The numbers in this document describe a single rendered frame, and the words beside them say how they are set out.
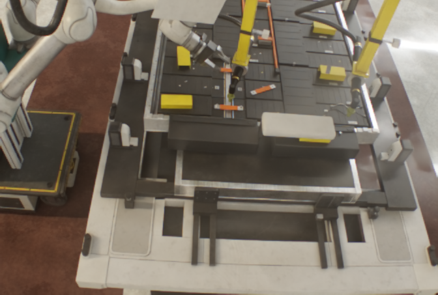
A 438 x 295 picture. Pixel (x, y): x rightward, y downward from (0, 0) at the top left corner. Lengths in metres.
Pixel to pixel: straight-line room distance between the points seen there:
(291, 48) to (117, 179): 1.32
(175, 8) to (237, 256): 1.13
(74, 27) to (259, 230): 1.28
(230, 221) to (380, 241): 0.75
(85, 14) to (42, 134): 1.56
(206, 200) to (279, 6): 1.54
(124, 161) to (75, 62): 1.97
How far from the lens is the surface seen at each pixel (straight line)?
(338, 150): 2.12
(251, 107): 2.27
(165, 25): 2.10
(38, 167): 2.93
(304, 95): 2.40
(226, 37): 2.65
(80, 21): 1.66
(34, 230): 3.08
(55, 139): 3.04
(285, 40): 2.72
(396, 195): 2.37
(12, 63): 2.50
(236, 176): 2.01
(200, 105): 2.24
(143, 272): 1.96
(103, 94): 3.69
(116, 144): 2.22
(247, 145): 2.01
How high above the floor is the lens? 2.68
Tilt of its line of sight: 50 degrees down
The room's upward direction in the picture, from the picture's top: 8 degrees clockwise
